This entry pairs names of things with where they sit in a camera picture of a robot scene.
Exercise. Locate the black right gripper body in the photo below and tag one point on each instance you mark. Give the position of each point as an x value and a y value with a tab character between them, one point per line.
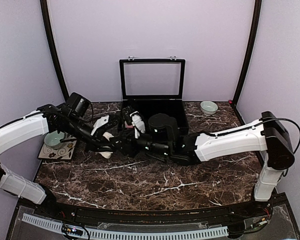
159	148

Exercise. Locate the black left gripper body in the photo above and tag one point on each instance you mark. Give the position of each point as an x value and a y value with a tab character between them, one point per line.
95	140

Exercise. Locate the pink patterned sock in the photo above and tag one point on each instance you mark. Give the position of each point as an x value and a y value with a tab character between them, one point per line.
128	126

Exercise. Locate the beige and brown sock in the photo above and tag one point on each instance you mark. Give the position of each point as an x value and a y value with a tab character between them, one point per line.
106	154

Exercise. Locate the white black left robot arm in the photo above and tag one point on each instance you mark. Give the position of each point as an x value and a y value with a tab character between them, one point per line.
67	118

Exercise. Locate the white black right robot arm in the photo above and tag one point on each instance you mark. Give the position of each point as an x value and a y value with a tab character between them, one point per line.
161	136

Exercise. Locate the floral square ceramic plate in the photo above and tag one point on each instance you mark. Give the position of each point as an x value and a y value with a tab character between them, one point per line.
65	152

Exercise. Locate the pale green ceramic bowl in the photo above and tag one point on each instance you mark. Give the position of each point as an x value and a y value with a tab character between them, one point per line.
54	139

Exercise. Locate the black compartment storage box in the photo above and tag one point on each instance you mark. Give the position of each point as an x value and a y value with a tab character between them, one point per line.
149	107

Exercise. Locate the glass-panel black box lid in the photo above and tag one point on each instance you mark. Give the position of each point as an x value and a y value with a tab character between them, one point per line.
152	78

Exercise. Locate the small green circuit board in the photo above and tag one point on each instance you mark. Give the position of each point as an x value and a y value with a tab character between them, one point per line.
67	229

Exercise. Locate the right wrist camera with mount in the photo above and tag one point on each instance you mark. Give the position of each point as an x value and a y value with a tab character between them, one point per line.
134	118

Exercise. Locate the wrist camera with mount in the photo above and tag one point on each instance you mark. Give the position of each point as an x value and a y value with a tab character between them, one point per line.
104	123
134	118

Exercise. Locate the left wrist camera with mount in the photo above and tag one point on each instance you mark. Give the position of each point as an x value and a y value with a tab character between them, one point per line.
104	123

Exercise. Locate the white slotted cable duct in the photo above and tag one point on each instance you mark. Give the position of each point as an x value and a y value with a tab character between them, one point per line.
109	231

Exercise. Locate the black left corner post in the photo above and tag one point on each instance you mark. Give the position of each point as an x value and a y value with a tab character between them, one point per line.
52	48

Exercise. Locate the black corner post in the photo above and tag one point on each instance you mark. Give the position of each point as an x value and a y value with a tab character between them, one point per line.
249	52
52	48

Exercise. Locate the black front rail frame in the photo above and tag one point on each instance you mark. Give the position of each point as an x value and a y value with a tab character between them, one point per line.
271	220

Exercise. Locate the black right corner post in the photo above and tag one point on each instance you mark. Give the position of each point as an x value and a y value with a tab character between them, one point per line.
249	52

